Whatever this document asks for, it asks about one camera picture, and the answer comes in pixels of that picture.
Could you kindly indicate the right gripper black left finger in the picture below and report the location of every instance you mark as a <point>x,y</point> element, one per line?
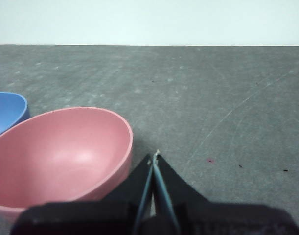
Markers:
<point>132,186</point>

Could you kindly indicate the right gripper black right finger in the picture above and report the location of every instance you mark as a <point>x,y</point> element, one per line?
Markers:
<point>173,188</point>

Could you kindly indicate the red ribbed bowl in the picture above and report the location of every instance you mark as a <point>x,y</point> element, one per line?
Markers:
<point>63,156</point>

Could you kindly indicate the blue ribbed bowl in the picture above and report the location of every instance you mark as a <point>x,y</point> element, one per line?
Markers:
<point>7,112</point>

